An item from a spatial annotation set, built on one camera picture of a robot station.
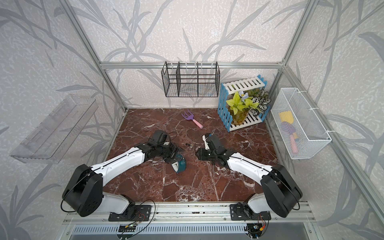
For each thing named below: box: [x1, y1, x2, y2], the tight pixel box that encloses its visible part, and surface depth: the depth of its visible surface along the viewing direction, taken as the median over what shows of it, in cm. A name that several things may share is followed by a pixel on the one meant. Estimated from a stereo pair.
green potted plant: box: [226, 88, 271, 126], surface depth 91 cm
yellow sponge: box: [278, 110, 294, 124], surface depth 88 cm
